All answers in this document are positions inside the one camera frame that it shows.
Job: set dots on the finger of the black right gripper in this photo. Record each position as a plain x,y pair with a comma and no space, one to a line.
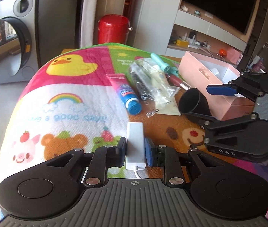
212,123
242,87

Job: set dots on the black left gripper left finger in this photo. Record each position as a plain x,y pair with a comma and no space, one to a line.
104,158

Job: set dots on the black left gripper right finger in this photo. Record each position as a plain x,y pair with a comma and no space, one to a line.
167,158

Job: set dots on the white power adapter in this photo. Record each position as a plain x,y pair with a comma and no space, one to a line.
135,150

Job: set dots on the black cup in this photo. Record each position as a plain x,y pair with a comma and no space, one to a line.
193,101

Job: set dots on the cream lotion tube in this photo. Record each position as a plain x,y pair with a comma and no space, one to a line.
169,108

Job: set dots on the red silver lipstick tube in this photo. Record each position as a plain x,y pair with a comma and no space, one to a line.
177,82

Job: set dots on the clear plastic bag with comb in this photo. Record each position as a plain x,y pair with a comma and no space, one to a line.
151,83

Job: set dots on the pink blue toothpaste tube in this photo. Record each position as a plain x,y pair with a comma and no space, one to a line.
126,93

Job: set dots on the orange pumpkin toy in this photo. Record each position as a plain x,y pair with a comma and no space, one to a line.
223,53

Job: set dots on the pink cardboard box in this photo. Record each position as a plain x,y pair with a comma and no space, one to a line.
209,75

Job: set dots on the colourful cartoon play mat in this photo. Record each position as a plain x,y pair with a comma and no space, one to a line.
68,110

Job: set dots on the yellow toy box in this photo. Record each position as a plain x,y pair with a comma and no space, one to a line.
182,43

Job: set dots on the black television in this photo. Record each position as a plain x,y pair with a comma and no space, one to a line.
219,2

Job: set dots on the white tv cabinet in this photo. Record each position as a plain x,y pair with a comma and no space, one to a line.
157,24

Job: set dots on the red trash bin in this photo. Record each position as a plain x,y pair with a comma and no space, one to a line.
113,28

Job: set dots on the silver washing machine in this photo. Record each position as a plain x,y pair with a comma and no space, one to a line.
19,59

